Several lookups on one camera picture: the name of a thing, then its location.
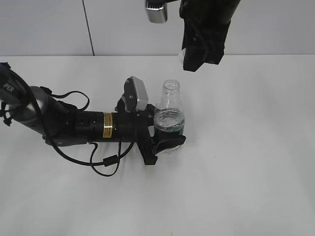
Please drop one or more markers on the clear cestbon water bottle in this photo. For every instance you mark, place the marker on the clear cestbon water bottle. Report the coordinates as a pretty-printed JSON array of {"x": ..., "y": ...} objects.
[{"x": 169, "y": 117}]

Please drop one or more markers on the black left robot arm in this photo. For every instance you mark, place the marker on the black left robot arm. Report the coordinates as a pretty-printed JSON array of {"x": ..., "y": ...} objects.
[{"x": 61, "y": 124}]

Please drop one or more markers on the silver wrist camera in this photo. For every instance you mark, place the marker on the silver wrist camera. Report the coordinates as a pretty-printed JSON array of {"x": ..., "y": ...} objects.
[
  {"x": 135, "y": 95},
  {"x": 156, "y": 11}
]

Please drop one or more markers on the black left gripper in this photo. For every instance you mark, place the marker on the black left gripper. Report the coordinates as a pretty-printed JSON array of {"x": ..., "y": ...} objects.
[{"x": 133, "y": 128}]

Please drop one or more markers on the white green bottle cap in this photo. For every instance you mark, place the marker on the white green bottle cap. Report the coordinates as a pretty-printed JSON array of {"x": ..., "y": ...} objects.
[{"x": 181, "y": 55}]

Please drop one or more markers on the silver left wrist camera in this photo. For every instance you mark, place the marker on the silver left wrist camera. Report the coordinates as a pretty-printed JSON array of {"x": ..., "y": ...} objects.
[{"x": 135, "y": 95}]

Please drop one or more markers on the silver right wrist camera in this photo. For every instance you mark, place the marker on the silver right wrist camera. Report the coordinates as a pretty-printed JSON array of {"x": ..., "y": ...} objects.
[{"x": 156, "y": 11}]

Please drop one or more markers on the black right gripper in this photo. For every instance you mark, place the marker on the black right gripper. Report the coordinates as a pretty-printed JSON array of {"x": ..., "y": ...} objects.
[{"x": 206, "y": 24}]

